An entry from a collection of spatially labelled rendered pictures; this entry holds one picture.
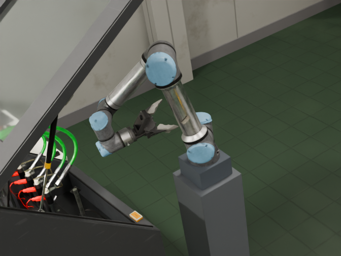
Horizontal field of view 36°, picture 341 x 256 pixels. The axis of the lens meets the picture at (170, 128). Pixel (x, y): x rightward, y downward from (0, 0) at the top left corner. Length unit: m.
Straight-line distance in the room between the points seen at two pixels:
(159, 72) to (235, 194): 0.83
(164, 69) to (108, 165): 2.17
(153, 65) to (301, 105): 2.60
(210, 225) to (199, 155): 0.46
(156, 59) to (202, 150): 0.45
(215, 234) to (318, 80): 2.50
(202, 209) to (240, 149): 1.59
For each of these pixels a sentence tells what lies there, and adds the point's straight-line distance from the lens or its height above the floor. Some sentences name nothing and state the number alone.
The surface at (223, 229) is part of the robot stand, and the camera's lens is 2.63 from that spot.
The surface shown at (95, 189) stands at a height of 0.95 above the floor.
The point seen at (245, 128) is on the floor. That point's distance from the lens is 4.21.
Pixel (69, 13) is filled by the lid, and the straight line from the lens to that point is 1.80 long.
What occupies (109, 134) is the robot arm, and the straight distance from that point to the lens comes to 2.22.
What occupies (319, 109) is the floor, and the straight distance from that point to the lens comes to 4.39.
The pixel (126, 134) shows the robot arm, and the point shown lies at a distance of 2.25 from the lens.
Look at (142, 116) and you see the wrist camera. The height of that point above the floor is 1.24.
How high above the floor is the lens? 2.39
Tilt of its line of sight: 33 degrees down
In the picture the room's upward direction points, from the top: 11 degrees counter-clockwise
